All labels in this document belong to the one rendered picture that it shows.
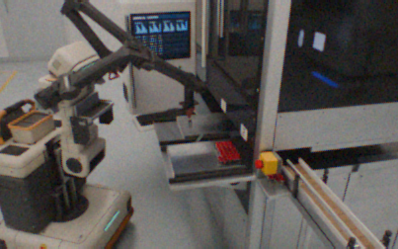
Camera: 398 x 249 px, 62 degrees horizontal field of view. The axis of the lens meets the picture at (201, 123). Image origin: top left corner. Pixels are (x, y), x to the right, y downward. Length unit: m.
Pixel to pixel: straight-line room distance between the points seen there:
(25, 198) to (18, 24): 5.17
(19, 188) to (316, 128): 1.60
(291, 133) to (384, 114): 0.47
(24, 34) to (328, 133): 6.14
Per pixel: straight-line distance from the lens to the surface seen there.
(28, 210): 2.21
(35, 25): 6.96
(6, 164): 2.08
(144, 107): 2.35
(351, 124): 1.67
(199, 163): 1.64
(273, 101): 1.41
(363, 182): 1.94
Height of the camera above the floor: 1.79
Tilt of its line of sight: 26 degrees down
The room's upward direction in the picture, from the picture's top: 1 degrees clockwise
